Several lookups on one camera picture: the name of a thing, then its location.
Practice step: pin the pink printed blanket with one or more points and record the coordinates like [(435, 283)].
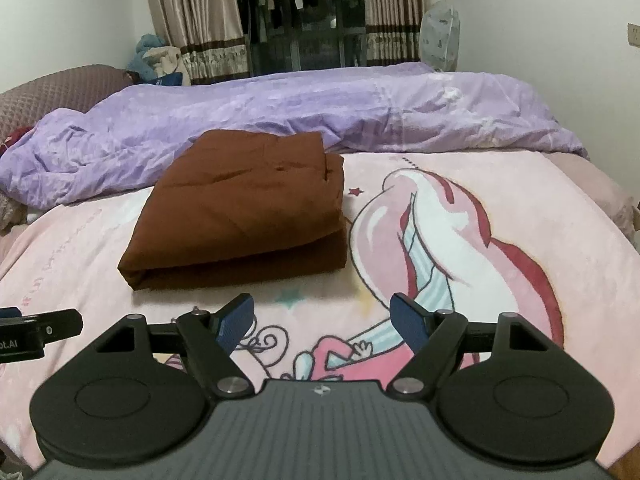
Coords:
[(475, 180)]

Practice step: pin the glass balcony door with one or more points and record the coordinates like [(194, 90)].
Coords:
[(305, 45)]

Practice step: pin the cream cloth pile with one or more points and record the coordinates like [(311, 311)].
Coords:
[(172, 62)]

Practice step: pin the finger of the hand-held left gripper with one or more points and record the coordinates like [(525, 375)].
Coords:
[(60, 326)]

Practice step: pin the beige wall switch plate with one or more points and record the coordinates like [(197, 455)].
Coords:
[(635, 34)]

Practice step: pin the plastic covered standing fan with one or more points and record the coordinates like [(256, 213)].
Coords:
[(440, 37)]

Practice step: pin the pile of clothes in corner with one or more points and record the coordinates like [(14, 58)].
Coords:
[(145, 50)]

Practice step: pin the dark red cloth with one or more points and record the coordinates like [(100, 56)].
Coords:
[(14, 141)]

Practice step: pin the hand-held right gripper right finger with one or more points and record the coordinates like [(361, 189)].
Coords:
[(410, 322)]

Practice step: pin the purple duvet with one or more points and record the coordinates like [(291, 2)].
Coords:
[(300, 105)]

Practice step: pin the floral cloth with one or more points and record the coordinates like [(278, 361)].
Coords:
[(10, 212)]

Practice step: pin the mauve bed sheet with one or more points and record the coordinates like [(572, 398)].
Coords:
[(595, 185)]

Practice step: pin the beige striped curtain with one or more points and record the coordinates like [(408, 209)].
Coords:
[(395, 10), (200, 15)]

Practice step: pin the brown padded jacket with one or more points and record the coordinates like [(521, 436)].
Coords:
[(240, 210)]

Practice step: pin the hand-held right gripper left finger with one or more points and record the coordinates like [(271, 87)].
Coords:
[(235, 322)]

